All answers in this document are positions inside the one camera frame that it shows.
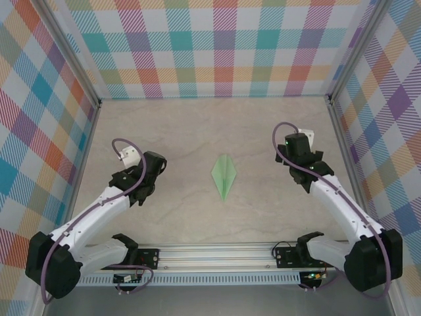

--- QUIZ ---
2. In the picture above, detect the small black circuit board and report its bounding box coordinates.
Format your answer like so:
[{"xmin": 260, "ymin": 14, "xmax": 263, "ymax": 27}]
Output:
[{"xmin": 113, "ymin": 274, "xmax": 143, "ymax": 284}]

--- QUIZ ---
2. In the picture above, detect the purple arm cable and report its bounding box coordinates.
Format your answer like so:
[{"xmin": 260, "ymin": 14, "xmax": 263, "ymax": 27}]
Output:
[
  {"xmin": 41, "ymin": 138, "xmax": 155, "ymax": 305},
  {"xmin": 272, "ymin": 122, "xmax": 392, "ymax": 299}
]

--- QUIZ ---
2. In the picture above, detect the aluminium side rail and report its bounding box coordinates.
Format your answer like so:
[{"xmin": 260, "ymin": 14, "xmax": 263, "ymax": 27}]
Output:
[
  {"xmin": 58, "ymin": 100, "xmax": 103, "ymax": 248},
  {"xmin": 327, "ymin": 97, "xmax": 378, "ymax": 244}
]

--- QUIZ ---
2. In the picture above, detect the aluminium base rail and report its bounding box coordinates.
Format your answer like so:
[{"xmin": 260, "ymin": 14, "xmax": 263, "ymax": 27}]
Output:
[{"xmin": 80, "ymin": 242, "xmax": 346, "ymax": 273}]

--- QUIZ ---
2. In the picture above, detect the light green paper sheet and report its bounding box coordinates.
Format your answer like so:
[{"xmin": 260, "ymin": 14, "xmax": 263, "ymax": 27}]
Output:
[{"xmin": 210, "ymin": 153, "xmax": 238, "ymax": 202}]

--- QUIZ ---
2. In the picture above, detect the aluminium frame post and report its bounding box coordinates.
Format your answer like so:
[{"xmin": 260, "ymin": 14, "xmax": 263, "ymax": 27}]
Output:
[
  {"xmin": 325, "ymin": 0, "xmax": 391, "ymax": 105},
  {"xmin": 39, "ymin": 0, "xmax": 103, "ymax": 108}
]

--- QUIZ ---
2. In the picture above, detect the perforated grey cable tray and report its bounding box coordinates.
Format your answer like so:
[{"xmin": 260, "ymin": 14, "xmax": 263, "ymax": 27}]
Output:
[{"xmin": 78, "ymin": 275, "xmax": 302, "ymax": 286}]

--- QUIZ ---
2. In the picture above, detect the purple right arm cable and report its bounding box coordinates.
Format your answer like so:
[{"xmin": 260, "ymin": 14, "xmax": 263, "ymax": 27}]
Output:
[{"xmin": 272, "ymin": 122, "xmax": 392, "ymax": 299}]

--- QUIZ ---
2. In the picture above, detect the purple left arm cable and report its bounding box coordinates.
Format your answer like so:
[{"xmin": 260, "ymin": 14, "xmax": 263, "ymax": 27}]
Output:
[{"xmin": 41, "ymin": 138, "xmax": 155, "ymax": 305}]

